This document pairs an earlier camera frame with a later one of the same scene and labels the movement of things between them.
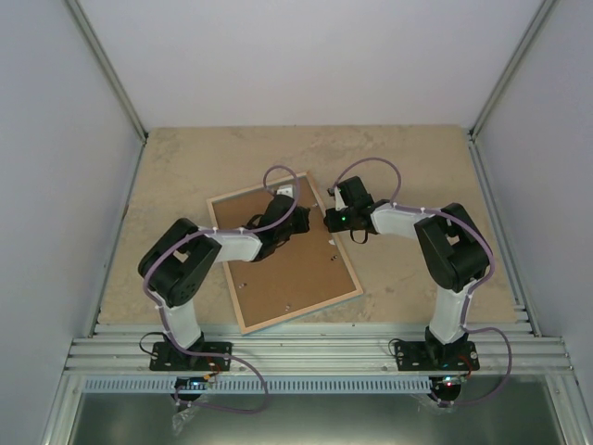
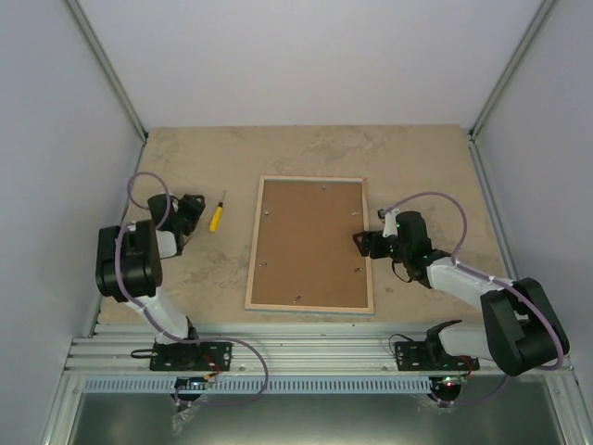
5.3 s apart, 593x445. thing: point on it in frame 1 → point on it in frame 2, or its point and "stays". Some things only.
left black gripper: x=301 y=214 → x=195 y=209
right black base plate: x=427 y=356 stays
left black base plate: x=166 y=357 stays
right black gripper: x=332 y=224 → x=372 y=241
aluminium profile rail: x=320 y=349 stays
